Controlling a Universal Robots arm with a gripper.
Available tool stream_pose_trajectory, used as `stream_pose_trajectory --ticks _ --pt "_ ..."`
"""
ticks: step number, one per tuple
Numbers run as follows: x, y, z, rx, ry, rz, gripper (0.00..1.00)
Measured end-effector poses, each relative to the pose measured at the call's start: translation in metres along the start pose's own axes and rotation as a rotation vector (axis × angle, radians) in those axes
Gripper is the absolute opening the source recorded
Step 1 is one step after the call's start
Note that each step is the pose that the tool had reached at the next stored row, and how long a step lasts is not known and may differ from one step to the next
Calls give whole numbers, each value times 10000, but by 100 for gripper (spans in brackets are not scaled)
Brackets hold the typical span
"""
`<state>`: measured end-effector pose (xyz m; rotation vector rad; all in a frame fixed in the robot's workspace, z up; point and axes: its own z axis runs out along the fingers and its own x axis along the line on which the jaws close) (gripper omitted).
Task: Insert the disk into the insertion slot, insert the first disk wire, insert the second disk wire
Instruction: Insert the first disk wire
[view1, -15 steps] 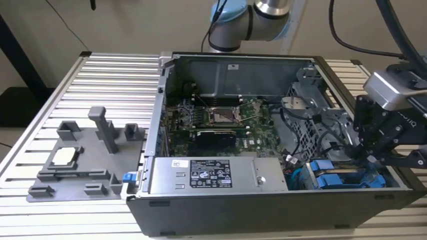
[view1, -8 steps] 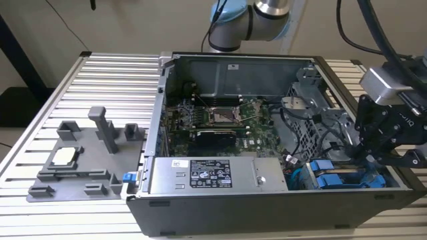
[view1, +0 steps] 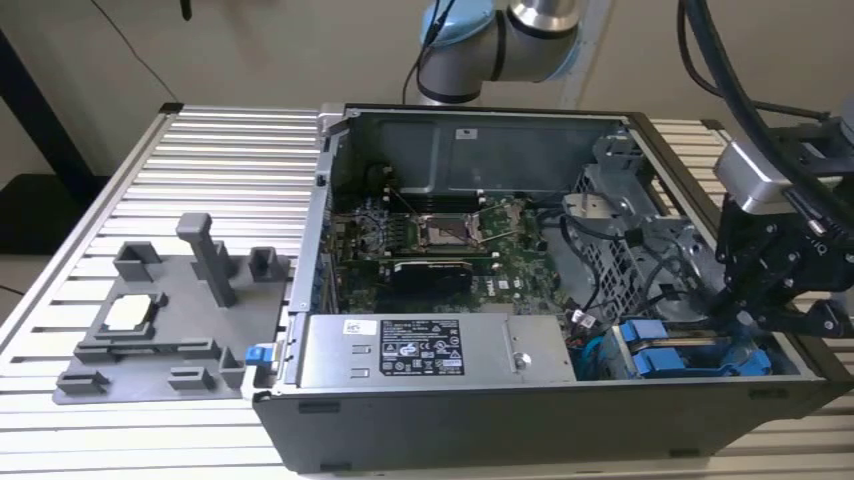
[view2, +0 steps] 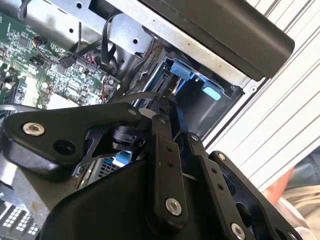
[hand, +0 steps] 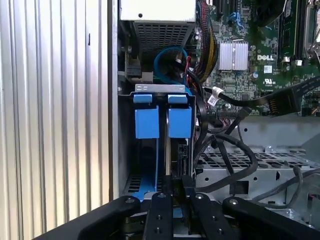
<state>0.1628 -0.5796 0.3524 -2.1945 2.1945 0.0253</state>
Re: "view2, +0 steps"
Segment hard disk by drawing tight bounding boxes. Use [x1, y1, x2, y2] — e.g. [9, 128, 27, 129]
[149, 57, 223, 106]

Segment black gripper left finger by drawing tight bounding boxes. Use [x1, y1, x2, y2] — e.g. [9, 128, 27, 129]
[1, 96, 189, 230]

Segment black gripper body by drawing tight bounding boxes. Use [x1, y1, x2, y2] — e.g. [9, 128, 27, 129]
[39, 149, 303, 240]

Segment black disk wire with connector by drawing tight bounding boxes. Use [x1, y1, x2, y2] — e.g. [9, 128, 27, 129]
[109, 91, 176, 114]

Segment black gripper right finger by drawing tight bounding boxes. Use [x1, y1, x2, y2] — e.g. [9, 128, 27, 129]
[169, 109, 303, 240]

